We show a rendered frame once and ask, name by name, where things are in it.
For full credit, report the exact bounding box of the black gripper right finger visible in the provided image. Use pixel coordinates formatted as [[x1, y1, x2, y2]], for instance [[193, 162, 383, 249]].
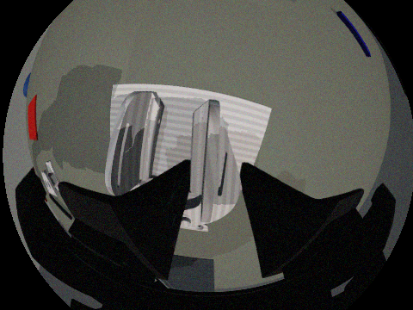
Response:
[[240, 162, 365, 278]]

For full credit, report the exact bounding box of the red flat plate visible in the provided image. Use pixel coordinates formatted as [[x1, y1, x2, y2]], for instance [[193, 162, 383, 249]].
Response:
[[28, 94, 39, 140]]

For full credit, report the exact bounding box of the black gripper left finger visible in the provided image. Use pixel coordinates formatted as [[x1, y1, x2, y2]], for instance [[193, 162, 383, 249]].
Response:
[[59, 159, 192, 280]]

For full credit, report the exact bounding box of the blue rectangular bar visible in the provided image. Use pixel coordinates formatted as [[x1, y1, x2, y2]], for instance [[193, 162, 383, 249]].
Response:
[[336, 11, 371, 58]]

